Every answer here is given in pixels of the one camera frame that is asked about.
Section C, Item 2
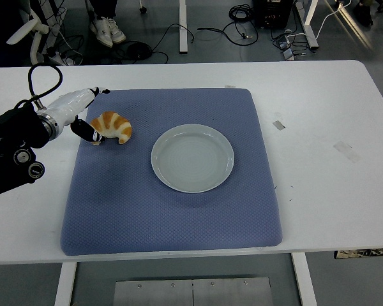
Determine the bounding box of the pale grey round plate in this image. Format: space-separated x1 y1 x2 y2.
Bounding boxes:
150 123 236 194

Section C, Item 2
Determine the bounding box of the white desk leg with foot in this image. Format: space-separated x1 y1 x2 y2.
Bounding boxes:
177 0 189 54
294 0 320 49

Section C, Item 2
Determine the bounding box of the white table leg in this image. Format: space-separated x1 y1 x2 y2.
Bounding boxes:
54 261 78 306
290 252 319 306

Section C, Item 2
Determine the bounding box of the white office chair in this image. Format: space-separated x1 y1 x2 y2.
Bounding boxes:
6 8 50 66

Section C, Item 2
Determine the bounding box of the golden croissant bread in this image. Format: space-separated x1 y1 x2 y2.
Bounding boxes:
89 110 133 146

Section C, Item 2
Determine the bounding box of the clear tape strip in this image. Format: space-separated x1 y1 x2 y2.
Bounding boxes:
333 140 362 164

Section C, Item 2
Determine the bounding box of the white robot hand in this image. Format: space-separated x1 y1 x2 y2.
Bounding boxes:
45 85 111 143

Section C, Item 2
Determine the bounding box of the blue quilted mat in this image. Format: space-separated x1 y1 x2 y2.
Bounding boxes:
59 88 282 258

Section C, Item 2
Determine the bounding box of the coiled black cable with plug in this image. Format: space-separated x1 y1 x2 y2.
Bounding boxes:
197 3 259 46

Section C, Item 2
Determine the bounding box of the white floor cable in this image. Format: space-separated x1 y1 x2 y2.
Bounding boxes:
315 3 350 38

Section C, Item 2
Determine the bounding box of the black equipment box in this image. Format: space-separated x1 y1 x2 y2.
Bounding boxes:
253 0 295 29

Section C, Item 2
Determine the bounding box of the thick black cable coil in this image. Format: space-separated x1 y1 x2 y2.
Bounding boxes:
124 41 153 61

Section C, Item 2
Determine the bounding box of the thin black floor cable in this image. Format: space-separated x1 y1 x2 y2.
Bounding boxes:
149 23 195 54

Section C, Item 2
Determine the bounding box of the person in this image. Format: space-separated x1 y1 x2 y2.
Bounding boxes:
352 0 383 27
87 0 127 48

